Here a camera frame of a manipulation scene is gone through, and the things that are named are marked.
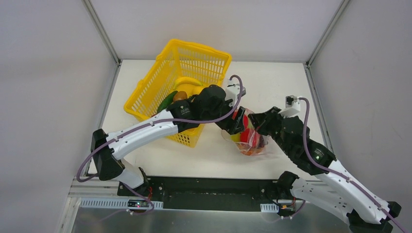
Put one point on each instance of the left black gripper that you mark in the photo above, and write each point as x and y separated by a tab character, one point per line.
232	123

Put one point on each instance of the red tomato toy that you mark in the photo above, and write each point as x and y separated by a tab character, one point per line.
250	137

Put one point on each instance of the yellow plastic basket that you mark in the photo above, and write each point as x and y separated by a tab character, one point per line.
178	58

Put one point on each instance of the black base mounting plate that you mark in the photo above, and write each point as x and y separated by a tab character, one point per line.
215	194

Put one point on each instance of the yellow-green pepper toy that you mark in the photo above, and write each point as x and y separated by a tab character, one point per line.
235	137

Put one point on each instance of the clear pink-dotted zip bag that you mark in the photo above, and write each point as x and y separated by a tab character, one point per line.
226	136

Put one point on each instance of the green cucumber toy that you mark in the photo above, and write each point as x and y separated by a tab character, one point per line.
166	101

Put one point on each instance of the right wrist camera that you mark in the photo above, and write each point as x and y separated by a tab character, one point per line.
292	107

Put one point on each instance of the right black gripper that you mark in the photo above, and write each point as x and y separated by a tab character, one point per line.
268	120

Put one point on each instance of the purple grapes toy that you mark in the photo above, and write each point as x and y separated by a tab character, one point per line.
263	141

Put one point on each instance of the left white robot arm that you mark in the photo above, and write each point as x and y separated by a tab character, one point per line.
109	149

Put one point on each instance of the yellow banana toy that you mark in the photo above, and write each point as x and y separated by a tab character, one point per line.
186	80

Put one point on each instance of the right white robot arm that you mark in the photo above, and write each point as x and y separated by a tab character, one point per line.
344	196

